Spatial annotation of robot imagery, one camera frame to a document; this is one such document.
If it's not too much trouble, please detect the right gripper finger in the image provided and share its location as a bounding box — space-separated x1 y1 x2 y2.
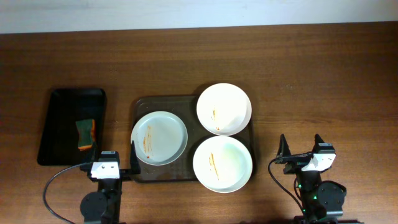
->
277 134 291 158
313 134 325 152

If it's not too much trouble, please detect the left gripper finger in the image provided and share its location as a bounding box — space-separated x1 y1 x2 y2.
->
130 142 141 175
82 142 98 163

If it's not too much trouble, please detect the green and orange sponge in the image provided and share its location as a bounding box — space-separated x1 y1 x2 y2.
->
75 119 96 151

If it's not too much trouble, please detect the pale blue plate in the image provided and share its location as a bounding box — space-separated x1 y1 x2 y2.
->
131 111 188 166

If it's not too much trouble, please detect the pale green plate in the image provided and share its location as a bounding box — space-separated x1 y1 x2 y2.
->
193 136 254 194

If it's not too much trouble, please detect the cream white plate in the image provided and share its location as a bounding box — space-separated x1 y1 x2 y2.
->
196 83 252 136

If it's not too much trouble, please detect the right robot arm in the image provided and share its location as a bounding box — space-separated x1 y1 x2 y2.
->
270 134 347 223

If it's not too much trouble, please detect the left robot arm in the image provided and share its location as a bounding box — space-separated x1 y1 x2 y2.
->
80 142 141 224

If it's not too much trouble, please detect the black plastic tray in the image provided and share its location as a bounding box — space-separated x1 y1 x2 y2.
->
37 88 106 166

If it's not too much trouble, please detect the brown serving tray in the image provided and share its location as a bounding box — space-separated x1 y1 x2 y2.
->
129 95 256 184

